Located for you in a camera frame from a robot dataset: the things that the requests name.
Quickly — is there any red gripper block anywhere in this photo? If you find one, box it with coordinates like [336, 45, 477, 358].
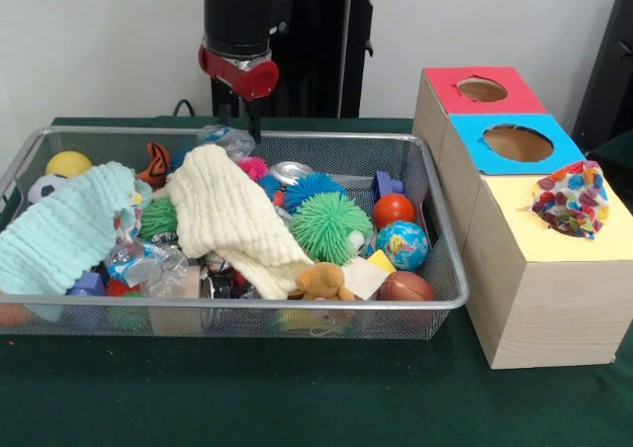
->
[198, 44, 281, 144]

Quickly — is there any red ball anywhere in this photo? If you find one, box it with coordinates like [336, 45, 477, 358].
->
[371, 193, 416, 230]

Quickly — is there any wooden box with three holes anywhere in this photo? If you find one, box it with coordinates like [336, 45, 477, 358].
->
[411, 64, 633, 370]

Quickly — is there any orange tiger plush toy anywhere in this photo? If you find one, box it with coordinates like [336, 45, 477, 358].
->
[136, 141, 172, 189]

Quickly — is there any large green spiky ball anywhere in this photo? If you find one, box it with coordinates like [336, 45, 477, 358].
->
[290, 192, 375, 264]

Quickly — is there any black and white soccer ball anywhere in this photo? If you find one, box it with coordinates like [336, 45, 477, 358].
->
[27, 174, 70, 205]

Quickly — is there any blue spiky ball with eyes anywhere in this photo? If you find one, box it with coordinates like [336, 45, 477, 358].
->
[282, 172, 350, 214]

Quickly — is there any dark green table cloth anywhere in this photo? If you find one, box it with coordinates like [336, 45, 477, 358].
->
[588, 131, 633, 181]
[0, 115, 633, 447]

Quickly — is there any shallow wire mesh bin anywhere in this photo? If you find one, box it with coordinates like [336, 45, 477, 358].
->
[0, 125, 470, 343]

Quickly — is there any globe print ball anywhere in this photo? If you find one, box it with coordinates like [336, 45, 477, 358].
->
[375, 221, 429, 272]

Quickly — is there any brown toy football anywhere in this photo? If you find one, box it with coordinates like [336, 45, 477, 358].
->
[378, 270, 437, 303]

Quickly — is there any yellow ball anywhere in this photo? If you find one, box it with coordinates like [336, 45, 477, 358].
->
[45, 150, 94, 179]

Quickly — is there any black upright panel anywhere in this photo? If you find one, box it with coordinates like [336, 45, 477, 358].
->
[573, 0, 633, 144]

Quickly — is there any multicoloured heart print cloth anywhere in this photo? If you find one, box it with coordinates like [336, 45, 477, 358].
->
[531, 159, 610, 240]

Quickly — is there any mint green waffle cloth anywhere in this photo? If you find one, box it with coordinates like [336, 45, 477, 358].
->
[0, 161, 153, 322]

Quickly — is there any clear blue plastic packet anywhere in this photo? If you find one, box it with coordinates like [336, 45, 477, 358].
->
[200, 124, 257, 161]

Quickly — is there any cream waffle cloth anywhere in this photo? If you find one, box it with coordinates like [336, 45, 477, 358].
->
[166, 143, 316, 300]

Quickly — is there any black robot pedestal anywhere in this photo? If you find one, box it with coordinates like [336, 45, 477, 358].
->
[190, 0, 400, 120]

